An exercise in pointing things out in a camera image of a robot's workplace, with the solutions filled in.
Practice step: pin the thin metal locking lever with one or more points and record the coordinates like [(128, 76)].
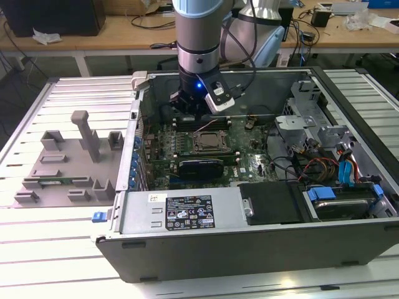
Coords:
[(206, 126)]

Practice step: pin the round coin cell battery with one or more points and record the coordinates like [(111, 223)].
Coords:
[(249, 123)]

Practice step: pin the black and grey PC case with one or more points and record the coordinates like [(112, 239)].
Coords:
[(218, 255)]

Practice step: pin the black monitor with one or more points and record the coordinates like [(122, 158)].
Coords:
[(62, 15)]

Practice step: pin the blue expansion card clip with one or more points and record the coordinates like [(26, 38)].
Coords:
[(136, 142), (134, 173), (133, 184), (135, 162)]

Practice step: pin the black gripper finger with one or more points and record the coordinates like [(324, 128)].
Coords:
[(180, 100), (203, 110)]

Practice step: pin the clear plastic bag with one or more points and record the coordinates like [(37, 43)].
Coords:
[(358, 20)]

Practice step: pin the silver CPU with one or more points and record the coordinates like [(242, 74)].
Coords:
[(210, 141)]

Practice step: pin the grey parts rack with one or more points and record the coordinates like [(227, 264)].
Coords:
[(71, 168)]

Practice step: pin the black plastic shroud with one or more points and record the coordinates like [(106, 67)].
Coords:
[(271, 202)]

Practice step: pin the silver hard disk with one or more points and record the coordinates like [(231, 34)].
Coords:
[(339, 208)]

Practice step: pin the green motherboard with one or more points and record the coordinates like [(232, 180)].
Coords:
[(255, 165)]

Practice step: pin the white crumpled paper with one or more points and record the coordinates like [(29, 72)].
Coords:
[(46, 36)]

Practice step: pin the small black cube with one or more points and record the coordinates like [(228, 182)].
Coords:
[(321, 18)]

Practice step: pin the small black adapter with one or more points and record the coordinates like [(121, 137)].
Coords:
[(309, 36)]

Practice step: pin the blue box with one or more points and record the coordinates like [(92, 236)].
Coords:
[(383, 3)]

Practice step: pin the black RAM slot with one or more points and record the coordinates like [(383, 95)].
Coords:
[(205, 158), (205, 152), (205, 155), (185, 122), (185, 119), (185, 125)]

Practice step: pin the black box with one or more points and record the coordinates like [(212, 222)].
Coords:
[(288, 17)]

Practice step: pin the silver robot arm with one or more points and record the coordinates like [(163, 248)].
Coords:
[(196, 28)]

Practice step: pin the silver power supply unit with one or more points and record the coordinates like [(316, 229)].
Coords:
[(140, 218)]

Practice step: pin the light wooden desk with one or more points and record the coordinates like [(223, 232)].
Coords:
[(131, 37)]

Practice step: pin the blue case latch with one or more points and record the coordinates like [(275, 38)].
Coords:
[(99, 217)]

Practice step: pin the silver metal drive cage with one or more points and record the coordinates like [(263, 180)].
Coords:
[(296, 123)]

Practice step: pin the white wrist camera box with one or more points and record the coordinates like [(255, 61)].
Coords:
[(219, 99)]

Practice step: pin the blue disk carrier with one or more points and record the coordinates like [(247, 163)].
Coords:
[(321, 193)]

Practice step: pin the black graphics card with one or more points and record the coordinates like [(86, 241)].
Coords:
[(202, 169)]

